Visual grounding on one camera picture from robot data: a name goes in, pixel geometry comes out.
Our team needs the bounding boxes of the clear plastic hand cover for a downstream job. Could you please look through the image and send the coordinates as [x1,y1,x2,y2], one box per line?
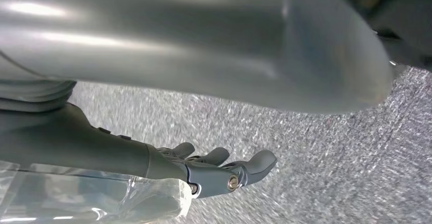
[0,161,193,224]

